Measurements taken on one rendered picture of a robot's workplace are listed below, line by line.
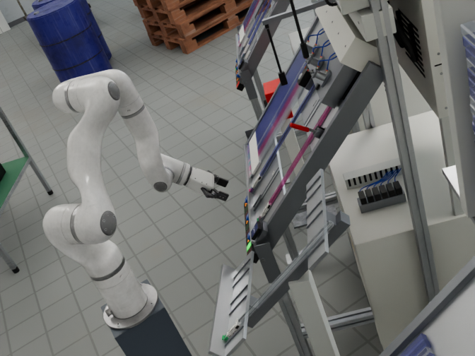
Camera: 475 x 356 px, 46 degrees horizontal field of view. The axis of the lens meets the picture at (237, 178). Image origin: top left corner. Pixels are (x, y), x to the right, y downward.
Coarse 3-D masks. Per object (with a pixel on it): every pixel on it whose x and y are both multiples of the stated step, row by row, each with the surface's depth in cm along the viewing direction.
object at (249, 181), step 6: (246, 144) 244; (246, 150) 239; (246, 156) 235; (246, 162) 230; (246, 168) 227; (246, 174) 223; (246, 180) 220; (252, 198) 210; (252, 204) 207; (252, 210) 203; (252, 216) 200; (252, 222) 197; (252, 228) 194; (252, 240) 188
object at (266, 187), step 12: (276, 144) 211; (276, 156) 203; (276, 168) 198; (252, 180) 220; (264, 180) 206; (276, 180) 194; (252, 192) 212; (264, 192) 201; (264, 204) 196; (276, 204) 185; (264, 216) 191
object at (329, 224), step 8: (328, 224) 131; (320, 232) 133; (312, 240) 135; (304, 248) 137; (312, 248) 136; (296, 256) 139; (304, 256) 137; (296, 264) 139; (288, 272) 141; (280, 280) 143; (272, 288) 144; (264, 296) 146; (256, 304) 148; (248, 312) 150; (240, 320) 153; (224, 336) 158
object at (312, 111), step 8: (320, 24) 211; (312, 32) 217; (320, 32) 208; (312, 40) 213; (304, 96) 199; (312, 96) 191; (312, 104) 188; (320, 104) 181; (304, 112) 193; (312, 112) 185; (320, 112) 178; (304, 120) 190; (312, 120) 182; (328, 120) 170; (312, 128) 180; (312, 144) 175
